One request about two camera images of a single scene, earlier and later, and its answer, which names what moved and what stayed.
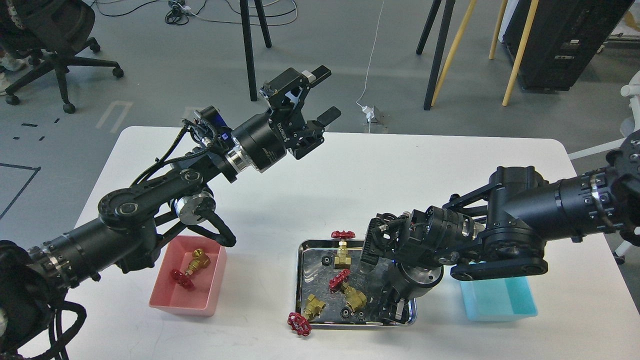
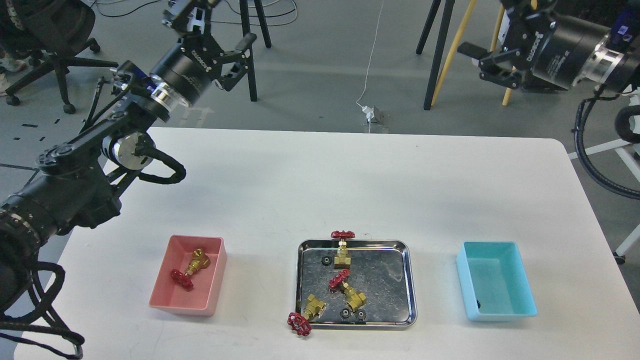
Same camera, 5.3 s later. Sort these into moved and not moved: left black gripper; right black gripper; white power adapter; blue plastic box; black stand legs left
Moved: right black gripper; left black gripper
Not moved: black stand legs left; blue plastic box; white power adapter
